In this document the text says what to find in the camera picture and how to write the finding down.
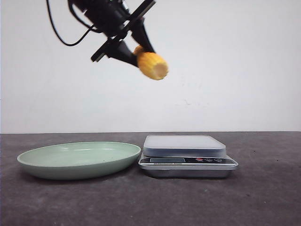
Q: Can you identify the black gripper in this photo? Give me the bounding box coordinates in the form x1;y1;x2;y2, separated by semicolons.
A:
68;0;155;67

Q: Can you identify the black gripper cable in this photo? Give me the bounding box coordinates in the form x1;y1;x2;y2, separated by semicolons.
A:
46;0;99;47

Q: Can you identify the light green plate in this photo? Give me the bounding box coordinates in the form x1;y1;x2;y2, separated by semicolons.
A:
17;141;141;180

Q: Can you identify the silver digital kitchen scale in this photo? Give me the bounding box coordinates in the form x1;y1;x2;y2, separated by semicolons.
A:
138;135;238;178

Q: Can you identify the yellow corn cob piece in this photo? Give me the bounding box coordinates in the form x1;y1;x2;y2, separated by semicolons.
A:
133;45;169;81

